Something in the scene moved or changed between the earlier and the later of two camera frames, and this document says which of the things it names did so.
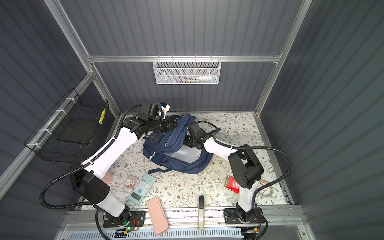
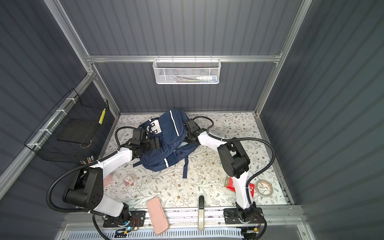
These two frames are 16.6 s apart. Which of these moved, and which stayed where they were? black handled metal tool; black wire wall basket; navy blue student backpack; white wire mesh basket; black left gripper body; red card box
Moved: navy blue student backpack; black left gripper body
Stayed: white wire mesh basket; black handled metal tool; red card box; black wire wall basket
